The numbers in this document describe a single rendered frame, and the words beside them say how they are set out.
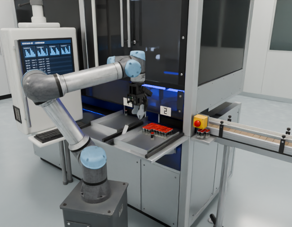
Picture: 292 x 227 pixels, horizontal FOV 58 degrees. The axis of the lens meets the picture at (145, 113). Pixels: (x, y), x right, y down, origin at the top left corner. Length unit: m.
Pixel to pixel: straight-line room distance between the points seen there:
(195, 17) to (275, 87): 4.80
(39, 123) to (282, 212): 2.19
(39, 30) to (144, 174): 1.31
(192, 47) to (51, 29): 1.03
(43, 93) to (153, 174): 1.22
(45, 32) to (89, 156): 1.11
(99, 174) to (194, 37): 0.92
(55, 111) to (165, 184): 1.10
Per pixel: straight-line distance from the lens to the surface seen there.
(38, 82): 1.09
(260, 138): 1.72
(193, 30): 1.60
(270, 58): 6.20
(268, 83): 6.27
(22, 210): 2.73
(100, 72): 1.12
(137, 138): 1.69
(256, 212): 2.66
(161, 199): 2.13
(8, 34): 1.98
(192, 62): 1.61
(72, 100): 2.21
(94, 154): 1.24
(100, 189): 1.29
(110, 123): 1.96
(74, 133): 1.29
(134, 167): 2.16
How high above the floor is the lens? 1.58
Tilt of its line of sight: 19 degrees down
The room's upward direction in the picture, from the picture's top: straight up
